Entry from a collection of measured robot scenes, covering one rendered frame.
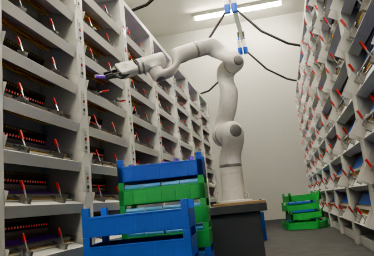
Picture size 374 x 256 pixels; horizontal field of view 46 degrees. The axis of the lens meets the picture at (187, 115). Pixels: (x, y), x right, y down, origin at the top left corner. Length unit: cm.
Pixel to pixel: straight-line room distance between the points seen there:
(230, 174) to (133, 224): 114
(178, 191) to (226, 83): 105
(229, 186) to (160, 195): 83
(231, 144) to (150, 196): 86
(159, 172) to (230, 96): 97
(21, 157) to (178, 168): 59
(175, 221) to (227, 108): 126
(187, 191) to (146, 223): 32
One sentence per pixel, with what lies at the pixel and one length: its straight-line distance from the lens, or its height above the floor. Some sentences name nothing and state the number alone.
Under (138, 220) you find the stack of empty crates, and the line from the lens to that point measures 125.
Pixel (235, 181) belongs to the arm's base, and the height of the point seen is 40.
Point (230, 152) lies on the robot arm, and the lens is 231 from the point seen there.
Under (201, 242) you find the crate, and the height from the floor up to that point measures 18.
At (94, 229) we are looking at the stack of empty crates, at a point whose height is 26.
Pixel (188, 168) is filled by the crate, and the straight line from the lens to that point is 153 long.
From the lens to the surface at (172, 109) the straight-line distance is 424.
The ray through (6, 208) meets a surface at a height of 35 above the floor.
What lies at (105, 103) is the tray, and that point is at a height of 91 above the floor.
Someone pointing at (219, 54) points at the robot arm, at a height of 109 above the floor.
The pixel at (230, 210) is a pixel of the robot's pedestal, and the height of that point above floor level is 26.
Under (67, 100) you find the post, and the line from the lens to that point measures 224.
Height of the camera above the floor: 30
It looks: 12 degrees up
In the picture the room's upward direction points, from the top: 6 degrees counter-clockwise
